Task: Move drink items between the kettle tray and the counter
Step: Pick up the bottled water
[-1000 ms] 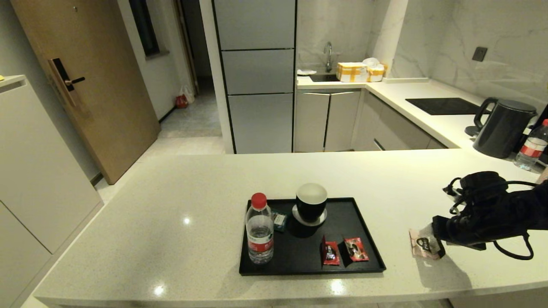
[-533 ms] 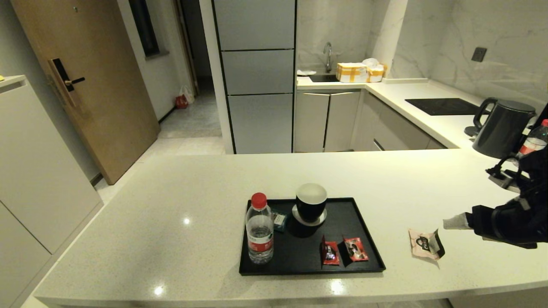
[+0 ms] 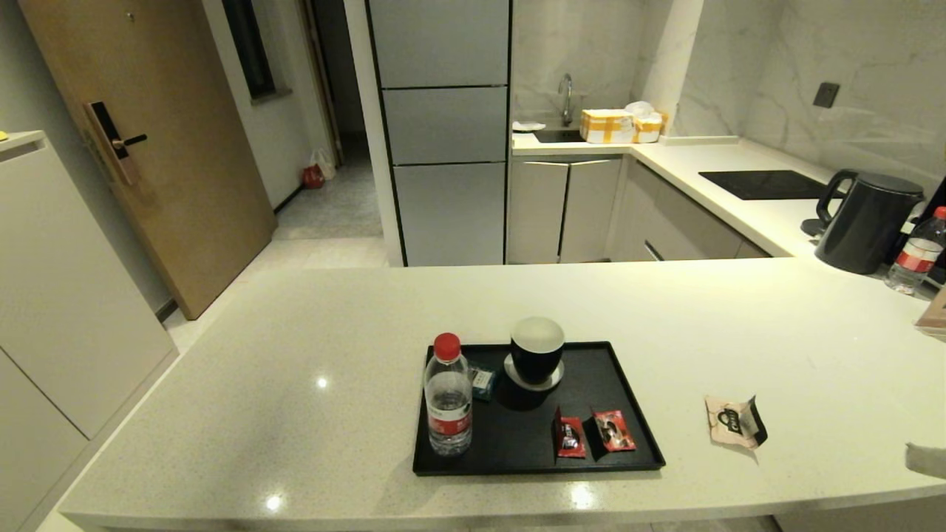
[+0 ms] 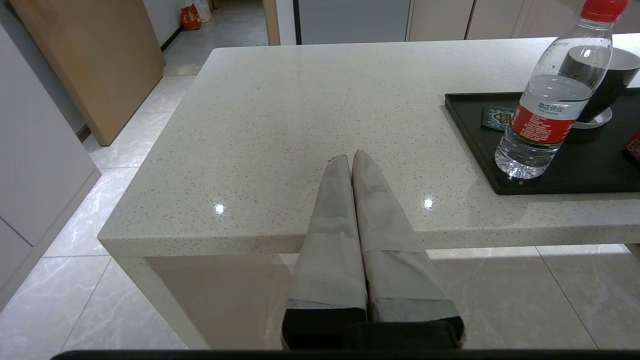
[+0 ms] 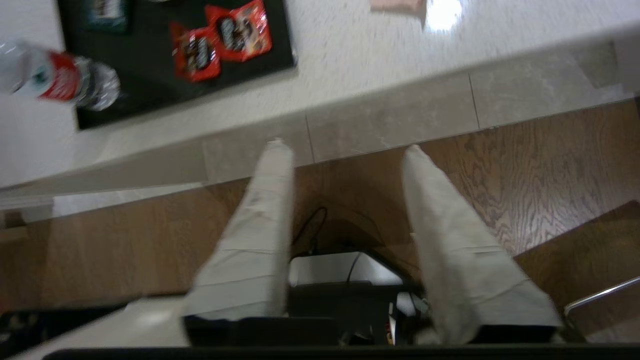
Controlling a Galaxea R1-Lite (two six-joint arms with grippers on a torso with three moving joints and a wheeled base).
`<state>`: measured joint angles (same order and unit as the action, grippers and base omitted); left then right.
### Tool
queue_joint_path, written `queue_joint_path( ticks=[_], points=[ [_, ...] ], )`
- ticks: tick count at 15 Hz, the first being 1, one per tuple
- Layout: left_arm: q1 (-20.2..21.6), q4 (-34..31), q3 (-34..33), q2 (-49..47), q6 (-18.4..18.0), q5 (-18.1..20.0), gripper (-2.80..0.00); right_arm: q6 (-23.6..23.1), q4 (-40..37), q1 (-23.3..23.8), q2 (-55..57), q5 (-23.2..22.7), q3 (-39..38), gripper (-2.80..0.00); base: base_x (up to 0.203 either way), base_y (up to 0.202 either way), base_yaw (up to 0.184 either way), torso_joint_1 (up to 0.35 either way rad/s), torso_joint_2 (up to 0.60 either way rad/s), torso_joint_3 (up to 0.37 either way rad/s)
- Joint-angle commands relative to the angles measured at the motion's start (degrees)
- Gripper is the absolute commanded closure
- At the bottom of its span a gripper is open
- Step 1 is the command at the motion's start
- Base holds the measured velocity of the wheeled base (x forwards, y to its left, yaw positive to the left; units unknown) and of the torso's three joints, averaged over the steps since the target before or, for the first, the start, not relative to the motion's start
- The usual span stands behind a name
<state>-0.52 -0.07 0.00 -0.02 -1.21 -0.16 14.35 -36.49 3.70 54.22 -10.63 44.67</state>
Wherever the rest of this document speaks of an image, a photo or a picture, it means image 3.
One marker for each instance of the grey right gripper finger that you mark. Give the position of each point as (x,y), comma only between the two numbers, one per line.
(930,461)

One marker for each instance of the beige coffee sachet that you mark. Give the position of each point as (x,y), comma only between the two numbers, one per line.
(728,432)

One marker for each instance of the clear water bottle red cap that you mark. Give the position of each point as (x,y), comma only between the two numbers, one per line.
(448,414)
(913,258)

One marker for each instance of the black electric kettle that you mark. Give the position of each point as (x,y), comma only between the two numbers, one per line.
(865,229)

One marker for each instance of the red snack packet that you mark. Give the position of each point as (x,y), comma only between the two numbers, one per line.
(570,440)
(615,432)

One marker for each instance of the black cup white inside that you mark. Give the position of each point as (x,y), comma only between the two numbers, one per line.
(536,362)

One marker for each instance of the teal tea bag packet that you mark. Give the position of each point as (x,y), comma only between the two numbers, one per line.
(484,383)

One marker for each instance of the brown box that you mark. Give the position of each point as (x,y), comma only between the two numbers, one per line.
(935,318)

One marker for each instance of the black induction cooktop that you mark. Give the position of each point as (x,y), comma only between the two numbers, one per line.
(768,185)

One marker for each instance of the grey counter drawer cabinet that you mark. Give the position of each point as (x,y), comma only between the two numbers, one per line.
(680,225)

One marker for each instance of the silver round saucer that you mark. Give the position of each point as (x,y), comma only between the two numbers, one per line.
(547,385)

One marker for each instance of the black rectangular serving tray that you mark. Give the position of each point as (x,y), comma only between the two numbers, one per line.
(517,443)

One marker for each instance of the grey cabinet door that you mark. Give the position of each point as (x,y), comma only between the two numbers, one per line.
(591,210)
(536,214)

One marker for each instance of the small cardboard box yellow tape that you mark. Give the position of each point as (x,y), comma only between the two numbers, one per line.
(649,129)

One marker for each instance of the white plastic bag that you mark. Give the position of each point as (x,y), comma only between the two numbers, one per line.
(640,108)

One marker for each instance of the kitchen sink basin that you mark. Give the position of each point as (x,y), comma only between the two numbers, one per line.
(558,137)

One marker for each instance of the chrome kitchen faucet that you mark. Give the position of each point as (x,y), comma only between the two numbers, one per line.
(566,96)

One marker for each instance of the white cloth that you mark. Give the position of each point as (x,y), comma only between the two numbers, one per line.
(528,126)

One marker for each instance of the tall grey refrigerator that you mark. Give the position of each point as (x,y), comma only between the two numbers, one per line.
(443,125)

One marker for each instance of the white carrier bag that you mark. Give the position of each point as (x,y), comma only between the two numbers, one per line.
(325,164)

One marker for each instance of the red bag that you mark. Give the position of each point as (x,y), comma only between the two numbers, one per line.
(312,177)

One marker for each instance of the dark narrow window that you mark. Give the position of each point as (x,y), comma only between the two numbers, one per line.
(250,48)

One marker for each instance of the brown wooden door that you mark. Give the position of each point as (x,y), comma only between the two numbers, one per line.
(177,170)

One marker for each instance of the white storage cabinet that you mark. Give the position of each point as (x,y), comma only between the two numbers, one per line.
(66,310)

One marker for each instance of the black gold door lock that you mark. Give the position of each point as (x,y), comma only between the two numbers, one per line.
(111,140)

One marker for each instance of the dark wall socket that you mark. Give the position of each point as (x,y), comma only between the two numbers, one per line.
(825,95)

